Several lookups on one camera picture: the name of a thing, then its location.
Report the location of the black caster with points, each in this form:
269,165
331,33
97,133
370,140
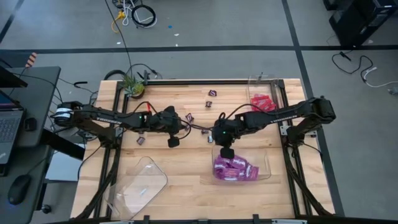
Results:
46,209

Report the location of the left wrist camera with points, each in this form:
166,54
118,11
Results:
173,142

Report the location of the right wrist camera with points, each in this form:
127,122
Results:
227,153

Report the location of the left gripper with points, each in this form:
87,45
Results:
168,121

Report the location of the black computer mouse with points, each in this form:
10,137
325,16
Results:
18,188

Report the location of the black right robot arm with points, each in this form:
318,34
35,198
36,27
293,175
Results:
280,116

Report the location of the dark grey desk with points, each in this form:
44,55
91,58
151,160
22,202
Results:
40,93

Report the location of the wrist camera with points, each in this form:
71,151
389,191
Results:
227,153
173,142

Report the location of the black flat panel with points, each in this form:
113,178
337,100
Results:
9,79

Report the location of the black table frame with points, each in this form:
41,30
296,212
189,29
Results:
217,82

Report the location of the purple Skittles candy pack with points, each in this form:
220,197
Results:
237,169
228,175
252,172
240,161
222,163

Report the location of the potted green plant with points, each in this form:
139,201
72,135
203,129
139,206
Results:
134,87

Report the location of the open black laptop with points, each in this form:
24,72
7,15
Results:
9,130

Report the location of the black equipment cabinet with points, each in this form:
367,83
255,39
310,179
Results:
362,18

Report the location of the small black device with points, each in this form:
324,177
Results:
30,124

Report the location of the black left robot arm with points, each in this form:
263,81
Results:
109,118

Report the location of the orange black striped marker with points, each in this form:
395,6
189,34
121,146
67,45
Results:
31,59

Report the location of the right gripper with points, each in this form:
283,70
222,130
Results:
225,132

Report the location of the clear plastic bin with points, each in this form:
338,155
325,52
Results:
264,155
136,186
264,87

